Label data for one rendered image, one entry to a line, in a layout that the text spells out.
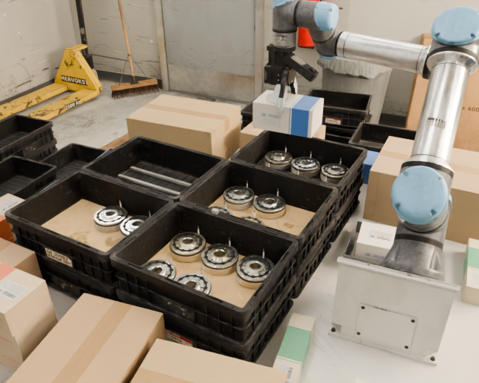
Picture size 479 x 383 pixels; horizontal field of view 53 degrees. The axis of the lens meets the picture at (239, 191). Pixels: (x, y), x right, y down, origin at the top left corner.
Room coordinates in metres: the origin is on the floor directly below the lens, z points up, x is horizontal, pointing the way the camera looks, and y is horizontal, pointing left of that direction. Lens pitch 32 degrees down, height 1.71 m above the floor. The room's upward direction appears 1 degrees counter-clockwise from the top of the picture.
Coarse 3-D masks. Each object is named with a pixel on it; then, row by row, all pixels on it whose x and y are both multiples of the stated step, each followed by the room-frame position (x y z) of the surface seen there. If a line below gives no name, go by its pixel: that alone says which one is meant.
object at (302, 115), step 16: (288, 96) 1.52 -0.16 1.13; (304, 96) 1.52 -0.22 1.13; (256, 112) 1.47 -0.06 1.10; (272, 112) 1.44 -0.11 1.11; (288, 112) 1.42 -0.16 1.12; (304, 112) 1.40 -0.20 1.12; (320, 112) 1.47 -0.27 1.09; (272, 128) 1.44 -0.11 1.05; (288, 128) 1.42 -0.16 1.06; (304, 128) 1.40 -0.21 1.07
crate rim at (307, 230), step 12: (252, 168) 1.41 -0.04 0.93; (204, 180) 1.33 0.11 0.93; (300, 180) 1.32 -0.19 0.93; (192, 192) 1.26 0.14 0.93; (336, 192) 1.24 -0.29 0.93; (192, 204) 1.19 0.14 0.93; (324, 204) 1.18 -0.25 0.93; (228, 216) 1.13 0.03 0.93; (264, 228) 1.07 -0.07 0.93; (312, 228) 1.08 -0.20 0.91; (300, 240) 1.02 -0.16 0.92
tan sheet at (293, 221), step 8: (216, 200) 1.36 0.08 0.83; (248, 208) 1.31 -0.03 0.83; (288, 208) 1.31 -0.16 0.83; (296, 208) 1.31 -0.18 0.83; (240, 216) 1.27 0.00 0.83; (256, 216) 1.27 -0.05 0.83; (288, 216) 1.27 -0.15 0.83; (296, 216) 1.27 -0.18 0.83; (304, 216) 1.26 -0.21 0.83; (312, 216) 1.26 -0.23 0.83; (272, 224) 1.22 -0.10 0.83; (280, 224) 1.22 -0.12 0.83; (288, 224) 1.22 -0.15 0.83; (296, 224) 1.22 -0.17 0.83; (304, 224) 1.22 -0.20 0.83; (288, 232) 1.18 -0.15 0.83; (296, 232) 1.18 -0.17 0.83
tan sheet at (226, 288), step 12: (168, 252) 1.09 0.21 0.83; (180, 264) 1.04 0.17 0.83; (192, 264) 1.04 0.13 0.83; (216, 276) 0.99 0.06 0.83; (228, 276) 0.99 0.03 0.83; (216, 288) 0.94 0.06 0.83; (228, 288) 0.94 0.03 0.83; (240, 288) 0.94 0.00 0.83; (228, 300) 0.90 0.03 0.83; (240, 300) 0.90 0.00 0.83
